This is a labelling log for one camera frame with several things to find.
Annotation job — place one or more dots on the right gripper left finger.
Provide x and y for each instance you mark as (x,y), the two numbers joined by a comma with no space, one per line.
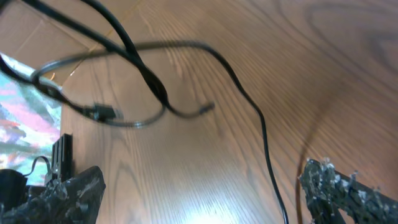
(76,200)

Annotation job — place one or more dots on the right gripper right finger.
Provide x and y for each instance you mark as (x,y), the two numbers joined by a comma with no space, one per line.
(328,192)

